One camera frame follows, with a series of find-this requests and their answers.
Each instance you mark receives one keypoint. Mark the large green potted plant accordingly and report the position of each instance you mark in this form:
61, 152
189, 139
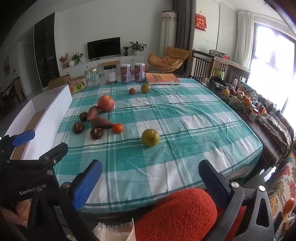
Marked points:
138, 47

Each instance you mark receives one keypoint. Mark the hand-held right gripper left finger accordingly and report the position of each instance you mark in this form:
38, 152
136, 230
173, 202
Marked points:
88, 183

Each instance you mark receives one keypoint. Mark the white frayed cloth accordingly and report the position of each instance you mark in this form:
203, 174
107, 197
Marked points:
113, 231

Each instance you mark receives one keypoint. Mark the covered standing air conditioner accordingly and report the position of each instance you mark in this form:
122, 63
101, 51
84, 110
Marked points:
168, 34

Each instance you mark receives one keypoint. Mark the teal checkered tablecloth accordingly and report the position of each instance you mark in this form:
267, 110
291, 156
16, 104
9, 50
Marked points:
166, 129

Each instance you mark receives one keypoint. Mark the brown cardboard box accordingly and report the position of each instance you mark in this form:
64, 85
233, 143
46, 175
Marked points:
59, 81

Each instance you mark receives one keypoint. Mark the orange-white tin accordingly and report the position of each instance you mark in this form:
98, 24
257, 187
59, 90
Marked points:
139, 73
125, 74

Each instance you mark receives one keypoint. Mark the patterned fruit bowl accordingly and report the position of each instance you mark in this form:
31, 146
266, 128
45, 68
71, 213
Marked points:
233, 102

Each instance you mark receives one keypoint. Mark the window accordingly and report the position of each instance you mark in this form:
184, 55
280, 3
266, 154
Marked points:
272, 64

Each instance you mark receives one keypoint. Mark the right orange-white tin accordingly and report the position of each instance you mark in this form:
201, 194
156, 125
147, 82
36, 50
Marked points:
139, 73

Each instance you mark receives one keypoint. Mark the left orange-white tin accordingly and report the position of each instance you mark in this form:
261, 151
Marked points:
125, 74

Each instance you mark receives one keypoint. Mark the person's left hand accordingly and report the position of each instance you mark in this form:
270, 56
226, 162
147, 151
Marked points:
13, 213

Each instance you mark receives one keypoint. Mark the white curtain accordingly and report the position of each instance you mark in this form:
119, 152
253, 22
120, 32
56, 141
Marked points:
244, 39

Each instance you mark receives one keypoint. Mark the dark brown stone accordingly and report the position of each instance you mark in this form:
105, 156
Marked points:
83, 116

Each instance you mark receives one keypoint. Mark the leafy potted plant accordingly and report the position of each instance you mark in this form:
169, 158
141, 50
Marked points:
77, 58

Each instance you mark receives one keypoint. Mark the dark taro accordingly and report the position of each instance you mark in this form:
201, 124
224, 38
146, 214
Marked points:
78, 127

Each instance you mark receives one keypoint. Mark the small orange tangerine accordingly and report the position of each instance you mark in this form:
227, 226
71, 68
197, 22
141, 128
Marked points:
118, 128

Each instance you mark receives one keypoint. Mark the white foam board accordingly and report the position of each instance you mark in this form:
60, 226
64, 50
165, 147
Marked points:
53, 115

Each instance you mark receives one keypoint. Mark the red wall hanging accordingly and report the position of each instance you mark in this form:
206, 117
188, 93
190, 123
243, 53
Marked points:
200, 22

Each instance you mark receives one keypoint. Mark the grey curtain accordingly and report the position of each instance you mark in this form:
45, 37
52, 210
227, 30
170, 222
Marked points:
183, 23

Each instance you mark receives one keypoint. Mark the clear container with black lid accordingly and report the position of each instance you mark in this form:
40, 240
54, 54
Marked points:
110, 75

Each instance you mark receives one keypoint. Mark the person's orange fleece clothing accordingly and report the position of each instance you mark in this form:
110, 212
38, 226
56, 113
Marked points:
178, 215

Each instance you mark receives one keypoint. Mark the black television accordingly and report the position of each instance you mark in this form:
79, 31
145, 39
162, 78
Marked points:
104, 48

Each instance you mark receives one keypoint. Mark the long purple sweet potato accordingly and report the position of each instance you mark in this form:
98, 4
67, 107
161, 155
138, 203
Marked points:
101, 121

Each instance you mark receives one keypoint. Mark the orange book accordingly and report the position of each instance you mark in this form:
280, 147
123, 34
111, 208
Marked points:
161, 78

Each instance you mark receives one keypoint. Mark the glass jar with gold lid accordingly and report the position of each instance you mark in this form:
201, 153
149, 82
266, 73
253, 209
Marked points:
92, 77

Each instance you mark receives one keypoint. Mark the small green orange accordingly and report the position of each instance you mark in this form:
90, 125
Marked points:
145, 88

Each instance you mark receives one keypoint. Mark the floral blanket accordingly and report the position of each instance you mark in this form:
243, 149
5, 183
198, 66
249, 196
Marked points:
283, 185

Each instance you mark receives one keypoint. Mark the short purple sweet potato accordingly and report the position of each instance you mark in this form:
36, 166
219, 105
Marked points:
93, 112

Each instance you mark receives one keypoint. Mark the small green potted plant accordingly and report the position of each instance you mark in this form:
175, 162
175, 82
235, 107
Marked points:
126, 51

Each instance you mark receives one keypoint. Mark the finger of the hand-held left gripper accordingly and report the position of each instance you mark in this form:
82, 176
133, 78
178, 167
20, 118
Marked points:
54, 153
23, 138

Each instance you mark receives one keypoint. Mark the orange lounge chair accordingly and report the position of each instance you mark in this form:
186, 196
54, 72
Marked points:
166, 60

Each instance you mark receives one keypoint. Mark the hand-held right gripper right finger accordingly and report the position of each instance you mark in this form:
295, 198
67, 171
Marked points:
211, 183

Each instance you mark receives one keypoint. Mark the dark wooden chair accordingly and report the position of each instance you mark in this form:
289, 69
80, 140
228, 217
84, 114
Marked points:
200, 66
237, 73

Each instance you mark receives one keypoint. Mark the red apple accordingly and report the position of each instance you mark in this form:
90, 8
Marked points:
105, 103

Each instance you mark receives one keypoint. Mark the white round vase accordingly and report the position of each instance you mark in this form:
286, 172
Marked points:
71, 63

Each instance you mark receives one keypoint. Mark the small red fruit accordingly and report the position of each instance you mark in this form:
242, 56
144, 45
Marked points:
132, 91

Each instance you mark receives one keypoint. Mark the large green orange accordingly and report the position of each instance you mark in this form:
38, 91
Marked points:
150, 137

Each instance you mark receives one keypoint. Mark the dark tall cabinet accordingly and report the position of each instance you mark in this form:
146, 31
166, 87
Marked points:
46, 51

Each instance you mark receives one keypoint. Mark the red flower bouquet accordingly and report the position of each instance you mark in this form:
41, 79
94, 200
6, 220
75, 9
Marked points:
63, 59

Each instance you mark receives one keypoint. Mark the white television cabinet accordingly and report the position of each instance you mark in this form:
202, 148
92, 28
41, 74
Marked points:
78, 68

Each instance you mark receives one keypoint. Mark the green plastic stool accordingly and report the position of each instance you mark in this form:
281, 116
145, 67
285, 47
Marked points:
218, 73

